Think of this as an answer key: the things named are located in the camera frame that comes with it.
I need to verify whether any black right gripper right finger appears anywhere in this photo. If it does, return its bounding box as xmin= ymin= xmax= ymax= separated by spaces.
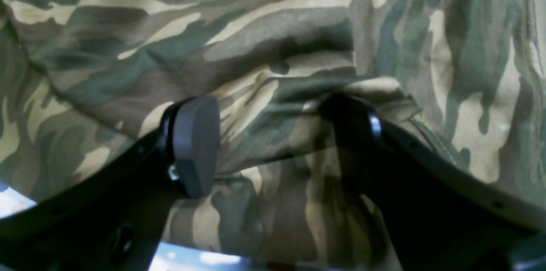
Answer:
xmin=319 ymin=94 xmax=546 ymax=271

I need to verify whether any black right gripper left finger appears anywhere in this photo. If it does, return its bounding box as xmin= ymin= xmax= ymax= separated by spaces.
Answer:
xmin=1 ymin=96 xmax=221 ymax=271

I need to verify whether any camouflage T-shirt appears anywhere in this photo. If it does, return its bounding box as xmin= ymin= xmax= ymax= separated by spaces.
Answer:
xmin=1 ymin=0 xmax=545 ymax=271

